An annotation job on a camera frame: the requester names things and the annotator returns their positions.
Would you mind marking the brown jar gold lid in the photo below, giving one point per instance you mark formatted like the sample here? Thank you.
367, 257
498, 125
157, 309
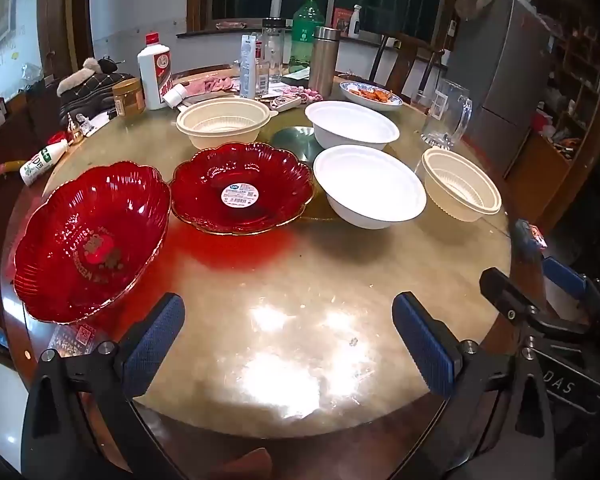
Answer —
128, 100

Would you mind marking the pink cloth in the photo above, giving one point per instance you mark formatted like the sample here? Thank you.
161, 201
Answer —
210, 85

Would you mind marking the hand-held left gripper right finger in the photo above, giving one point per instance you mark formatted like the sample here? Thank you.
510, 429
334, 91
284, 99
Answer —
425, 345

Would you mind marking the small gold perfume bottle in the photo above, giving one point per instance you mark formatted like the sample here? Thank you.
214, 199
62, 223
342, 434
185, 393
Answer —
75, 130

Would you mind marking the small white plastic bottle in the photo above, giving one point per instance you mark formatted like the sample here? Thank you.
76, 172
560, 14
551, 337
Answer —
175, 95

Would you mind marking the red scalloped bowl gold print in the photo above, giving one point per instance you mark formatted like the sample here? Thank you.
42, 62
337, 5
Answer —
90, 210

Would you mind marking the clear glass mug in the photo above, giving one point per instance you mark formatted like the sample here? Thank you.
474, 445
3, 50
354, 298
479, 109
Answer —
445, 110

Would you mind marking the tall white blue box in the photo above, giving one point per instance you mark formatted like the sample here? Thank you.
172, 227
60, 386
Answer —
247, 65

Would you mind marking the small pink tray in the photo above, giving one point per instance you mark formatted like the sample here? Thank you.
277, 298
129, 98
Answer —
235, 25

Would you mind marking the grey refrigerator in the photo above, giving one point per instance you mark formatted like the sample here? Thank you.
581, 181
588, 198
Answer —
500, 60

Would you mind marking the dark wooden sideboard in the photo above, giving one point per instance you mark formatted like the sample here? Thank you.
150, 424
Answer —
25, 120

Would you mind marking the small clear glass bottle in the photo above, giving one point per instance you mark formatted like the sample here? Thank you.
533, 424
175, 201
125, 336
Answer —
262, 77

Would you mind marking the colourful hula hoop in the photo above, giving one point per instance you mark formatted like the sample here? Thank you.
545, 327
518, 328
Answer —
0, 172

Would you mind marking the small clear glass cup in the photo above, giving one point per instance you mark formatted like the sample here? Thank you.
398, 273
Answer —
420, 102

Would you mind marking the red scalloped plate white sticker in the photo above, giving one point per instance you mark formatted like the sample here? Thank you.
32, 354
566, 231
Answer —
205, 195

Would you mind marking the white spray bottle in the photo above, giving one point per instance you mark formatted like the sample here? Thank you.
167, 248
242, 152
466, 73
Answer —
355, 22

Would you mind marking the blue white patterned plate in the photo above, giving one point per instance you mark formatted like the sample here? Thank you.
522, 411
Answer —
349, 92

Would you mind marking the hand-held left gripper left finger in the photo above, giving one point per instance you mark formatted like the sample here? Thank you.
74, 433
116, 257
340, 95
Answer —
155, 345

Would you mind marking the beige plastic bowl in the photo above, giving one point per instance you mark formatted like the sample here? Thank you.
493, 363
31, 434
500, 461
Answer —
220, 135
460, 195

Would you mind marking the white bottle green label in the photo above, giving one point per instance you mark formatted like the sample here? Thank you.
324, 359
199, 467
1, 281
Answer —
42, 160

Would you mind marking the red patterned packet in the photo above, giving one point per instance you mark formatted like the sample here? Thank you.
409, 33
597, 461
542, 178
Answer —
530, 232

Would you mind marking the white foam bowl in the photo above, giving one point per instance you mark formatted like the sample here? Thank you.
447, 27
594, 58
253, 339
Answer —
370, 185
352, 120

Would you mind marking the car key fob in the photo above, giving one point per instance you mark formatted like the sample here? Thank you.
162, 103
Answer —
285, 102

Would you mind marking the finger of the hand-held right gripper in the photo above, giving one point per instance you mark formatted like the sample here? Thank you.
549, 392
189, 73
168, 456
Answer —
562, 277
505, 295

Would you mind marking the gold glitter turntable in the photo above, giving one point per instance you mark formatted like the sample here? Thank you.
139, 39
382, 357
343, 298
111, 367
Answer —
292, 142

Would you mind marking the red box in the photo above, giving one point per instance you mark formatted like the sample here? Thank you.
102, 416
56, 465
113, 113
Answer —
341, 19

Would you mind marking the stainless steel thermos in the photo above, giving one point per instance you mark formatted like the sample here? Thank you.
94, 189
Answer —
324, 65

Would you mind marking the wooden chair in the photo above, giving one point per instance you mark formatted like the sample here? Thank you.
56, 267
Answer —
400, 60

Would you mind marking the white liquor bottle red cap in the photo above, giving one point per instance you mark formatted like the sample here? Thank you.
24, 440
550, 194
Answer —
152, 75

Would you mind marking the clear bottle black lid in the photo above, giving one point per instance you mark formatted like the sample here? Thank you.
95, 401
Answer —
273, 50

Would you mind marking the white paper sheets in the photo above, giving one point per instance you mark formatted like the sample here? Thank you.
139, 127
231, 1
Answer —
100, 122

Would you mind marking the green plastic bottle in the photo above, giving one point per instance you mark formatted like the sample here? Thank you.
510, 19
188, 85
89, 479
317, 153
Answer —
305, 35

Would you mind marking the white roll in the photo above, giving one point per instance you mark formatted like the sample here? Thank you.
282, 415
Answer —
277, 5

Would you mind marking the black quilted jacket fur collar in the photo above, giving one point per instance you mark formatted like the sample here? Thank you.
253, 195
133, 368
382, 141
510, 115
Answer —
95, 90

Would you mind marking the orange fried food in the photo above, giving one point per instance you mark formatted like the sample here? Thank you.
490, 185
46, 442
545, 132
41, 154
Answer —
372, 94

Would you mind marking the wooden shelf unit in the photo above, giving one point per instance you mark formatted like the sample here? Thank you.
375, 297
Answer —
580, 85

